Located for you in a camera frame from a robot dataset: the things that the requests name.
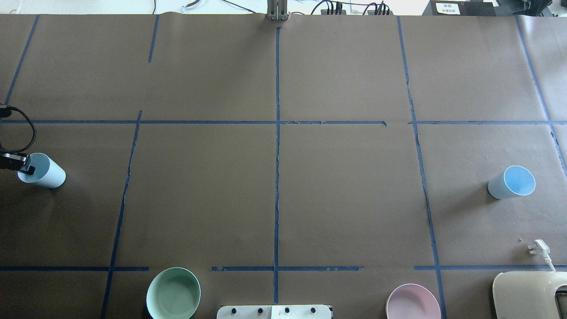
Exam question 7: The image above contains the black labelled box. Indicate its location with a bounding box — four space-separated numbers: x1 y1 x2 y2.
422 0 496 16

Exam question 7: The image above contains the aluminium frame post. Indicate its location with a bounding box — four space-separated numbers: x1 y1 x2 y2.
266 0 289 21

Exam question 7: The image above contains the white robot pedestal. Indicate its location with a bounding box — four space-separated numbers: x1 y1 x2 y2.
216 304 334 319

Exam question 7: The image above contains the cream toaster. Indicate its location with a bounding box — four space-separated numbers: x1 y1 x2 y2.
492 271 567 319

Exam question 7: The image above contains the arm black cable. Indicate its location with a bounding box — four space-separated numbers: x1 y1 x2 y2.
0 105 37 155

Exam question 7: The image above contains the white power plug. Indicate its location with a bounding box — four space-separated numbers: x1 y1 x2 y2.
527 239 556 271

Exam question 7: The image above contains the blue cup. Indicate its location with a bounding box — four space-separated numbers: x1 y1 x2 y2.
487 165 536 200
17 153 66 189

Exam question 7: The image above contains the black power strip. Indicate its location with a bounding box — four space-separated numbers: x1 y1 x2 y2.
317 0 346 16
363 1 392 16

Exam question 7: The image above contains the green bowl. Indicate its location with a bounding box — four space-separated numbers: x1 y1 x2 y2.
146 267 201 319

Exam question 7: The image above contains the pink bowl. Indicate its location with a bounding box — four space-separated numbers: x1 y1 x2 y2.
385 284 442 319

